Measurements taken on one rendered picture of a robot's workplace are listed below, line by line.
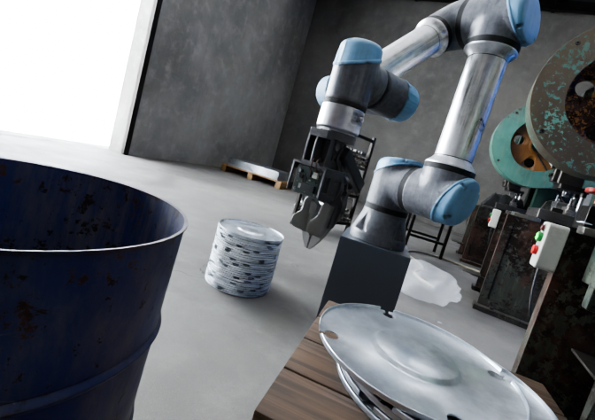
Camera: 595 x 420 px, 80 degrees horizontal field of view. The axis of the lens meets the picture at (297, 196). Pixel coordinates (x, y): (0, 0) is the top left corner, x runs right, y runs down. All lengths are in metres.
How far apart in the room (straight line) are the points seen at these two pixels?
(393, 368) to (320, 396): 0.11
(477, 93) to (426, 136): 6.81
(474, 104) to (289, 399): 0.71
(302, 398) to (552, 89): 2.20
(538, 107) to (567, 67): 0.24
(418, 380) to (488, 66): 0.67
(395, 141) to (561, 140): 5.59
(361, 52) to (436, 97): 7.26
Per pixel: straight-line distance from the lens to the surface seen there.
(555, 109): 2.42
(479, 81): 0.92
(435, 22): 1.00
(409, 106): 0.71
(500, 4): 0.97
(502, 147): 4.09
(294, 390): 0.48
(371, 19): 8.64
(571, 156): 2.40
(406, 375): 0.53
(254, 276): 1.53
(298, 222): 0.64
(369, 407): 0.49
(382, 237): 0.93
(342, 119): 0.60
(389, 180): 0.93
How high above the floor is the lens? 0.62
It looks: 6 degrees down
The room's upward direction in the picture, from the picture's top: 16 degrees clockwise
